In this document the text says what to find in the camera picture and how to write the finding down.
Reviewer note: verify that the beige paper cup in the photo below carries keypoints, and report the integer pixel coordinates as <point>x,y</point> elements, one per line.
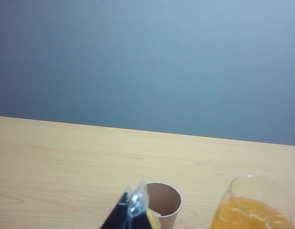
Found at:
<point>170,218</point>

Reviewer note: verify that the wine glass with orange juice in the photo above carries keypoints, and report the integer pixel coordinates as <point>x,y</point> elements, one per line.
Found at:
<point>245,212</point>

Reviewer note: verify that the yellow lemon slice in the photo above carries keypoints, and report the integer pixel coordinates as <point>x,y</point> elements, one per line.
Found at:
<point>153,219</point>

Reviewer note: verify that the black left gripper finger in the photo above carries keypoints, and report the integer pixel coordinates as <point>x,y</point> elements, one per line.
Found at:
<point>123,217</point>

